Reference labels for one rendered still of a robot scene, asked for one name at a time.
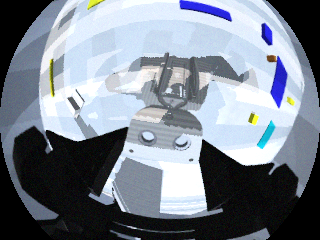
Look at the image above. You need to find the small yellow block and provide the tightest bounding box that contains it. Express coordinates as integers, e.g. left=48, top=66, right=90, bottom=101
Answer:
left=248, top=113, right=259, bottom=125

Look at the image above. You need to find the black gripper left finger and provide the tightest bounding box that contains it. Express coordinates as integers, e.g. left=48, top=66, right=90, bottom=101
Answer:
left=45, top=127, right=129, bottom=197

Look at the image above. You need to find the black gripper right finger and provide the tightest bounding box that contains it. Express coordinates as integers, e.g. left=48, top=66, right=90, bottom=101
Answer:
left=199, top=140, right=275, bottom=212

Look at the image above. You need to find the cyan flat plate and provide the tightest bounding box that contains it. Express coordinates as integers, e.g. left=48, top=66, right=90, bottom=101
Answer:
left=257, top=120, right=275, bottom=149

